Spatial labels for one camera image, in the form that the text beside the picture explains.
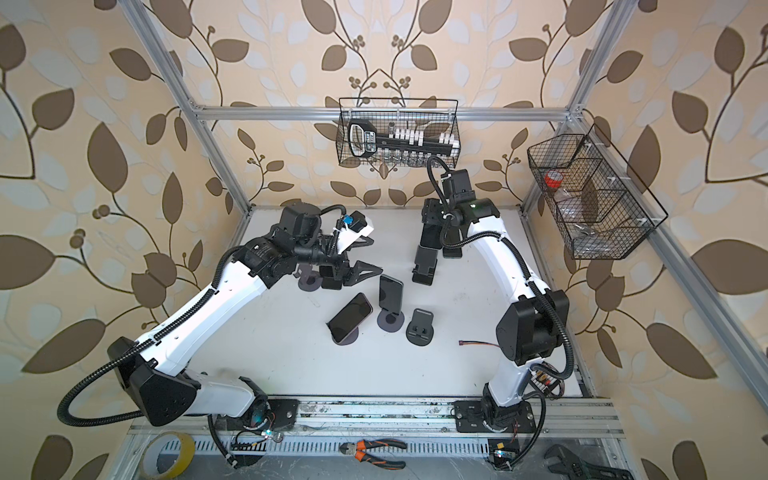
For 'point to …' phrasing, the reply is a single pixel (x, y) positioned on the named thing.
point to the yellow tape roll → (150, 452)
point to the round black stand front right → (420, 330)
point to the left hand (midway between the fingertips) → (370, 249)
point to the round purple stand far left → (309, 280)
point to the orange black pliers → (358, 448)
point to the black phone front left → (347, 320)
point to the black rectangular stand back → (424, 267)
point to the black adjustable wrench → (581, 470)
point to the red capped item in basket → (553, 178)
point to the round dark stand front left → (348, 340)
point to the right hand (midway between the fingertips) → (435, 212)
